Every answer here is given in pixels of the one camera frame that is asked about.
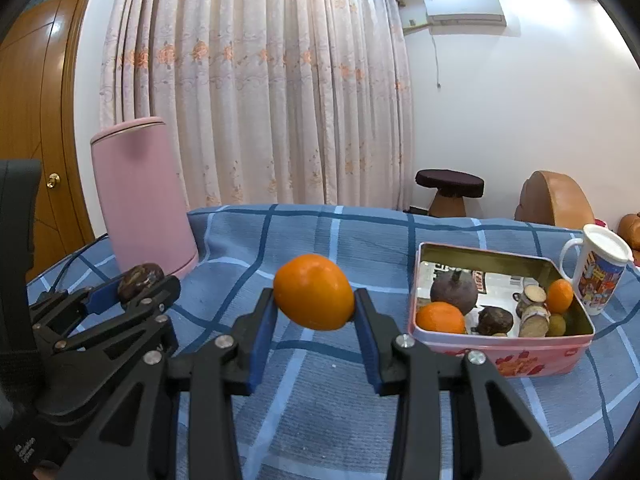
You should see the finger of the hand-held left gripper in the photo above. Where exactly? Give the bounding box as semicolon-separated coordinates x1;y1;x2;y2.
55;275;182;356
27;279;127;341

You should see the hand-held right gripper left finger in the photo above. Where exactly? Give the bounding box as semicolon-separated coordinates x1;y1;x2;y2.
57;287;277;480

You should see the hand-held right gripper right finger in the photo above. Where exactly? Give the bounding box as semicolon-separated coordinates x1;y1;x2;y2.
352;288;573;480

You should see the dark brown water chestnut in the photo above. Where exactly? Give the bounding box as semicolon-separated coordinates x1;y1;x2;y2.
117;262;166;306
475;306;515;337

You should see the orange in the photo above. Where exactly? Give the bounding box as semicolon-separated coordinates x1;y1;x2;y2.
273;254;356;332
415;301;467;335
545;279;575;315

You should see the purple beetroot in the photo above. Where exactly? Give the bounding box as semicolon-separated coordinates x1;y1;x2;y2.
430;269;479;317

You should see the pink tin box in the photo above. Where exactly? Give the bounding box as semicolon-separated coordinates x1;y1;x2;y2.
407;242;596;378

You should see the blue plaid tablecloth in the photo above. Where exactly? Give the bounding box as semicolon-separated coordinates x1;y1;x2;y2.
25;204;640;480

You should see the pink electric kettle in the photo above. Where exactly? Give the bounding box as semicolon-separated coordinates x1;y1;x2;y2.
90;116;199;279

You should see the round dark wooden stool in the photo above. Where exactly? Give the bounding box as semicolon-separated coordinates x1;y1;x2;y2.
415;169;486;218

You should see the wooden door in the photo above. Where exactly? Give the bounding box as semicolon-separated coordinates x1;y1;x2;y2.
0;0;98;281

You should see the floral white curtain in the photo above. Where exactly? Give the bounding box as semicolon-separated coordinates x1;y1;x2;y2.
98;0;415;211

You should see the white printed cup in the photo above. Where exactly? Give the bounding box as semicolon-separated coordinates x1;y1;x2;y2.
559;224;633;316

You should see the brown leather cushion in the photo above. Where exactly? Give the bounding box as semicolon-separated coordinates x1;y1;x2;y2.
617;212;640;261

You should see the white air conditioner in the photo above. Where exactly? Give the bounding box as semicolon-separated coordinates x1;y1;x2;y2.
424;0;507;28

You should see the air conditioner power cord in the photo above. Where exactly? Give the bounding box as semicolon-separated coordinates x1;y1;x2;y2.
431;30;444;90

